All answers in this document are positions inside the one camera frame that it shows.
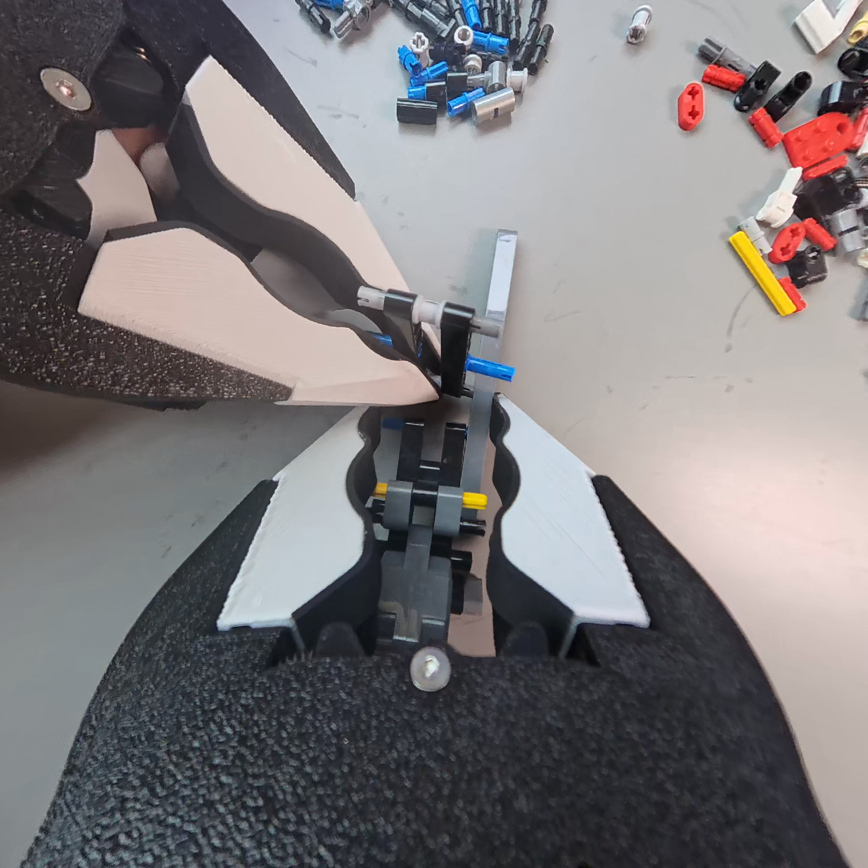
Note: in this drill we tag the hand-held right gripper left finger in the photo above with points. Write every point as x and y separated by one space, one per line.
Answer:
298 542

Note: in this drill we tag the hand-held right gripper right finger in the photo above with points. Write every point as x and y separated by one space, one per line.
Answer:
569 542

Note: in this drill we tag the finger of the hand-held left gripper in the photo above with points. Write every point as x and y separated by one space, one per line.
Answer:
203 305
271 156

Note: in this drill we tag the partly built toy chassis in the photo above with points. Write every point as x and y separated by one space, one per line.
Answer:
417 590

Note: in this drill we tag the blue technic pin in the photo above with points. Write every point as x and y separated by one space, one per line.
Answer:
383 339
492 369

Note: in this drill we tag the black beam and axle assembly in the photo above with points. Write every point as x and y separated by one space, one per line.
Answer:
454 339

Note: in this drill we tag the grey desk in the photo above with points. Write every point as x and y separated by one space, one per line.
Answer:
610 339

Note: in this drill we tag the pile of blue black pins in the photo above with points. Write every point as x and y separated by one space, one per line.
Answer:
495 102

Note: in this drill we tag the yellow technic beam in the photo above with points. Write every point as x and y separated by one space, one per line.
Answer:
763 275

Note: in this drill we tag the small grey bush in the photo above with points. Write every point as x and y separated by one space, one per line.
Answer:
639 24

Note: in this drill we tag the pile of red white parts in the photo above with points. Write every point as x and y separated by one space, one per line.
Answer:
814 139

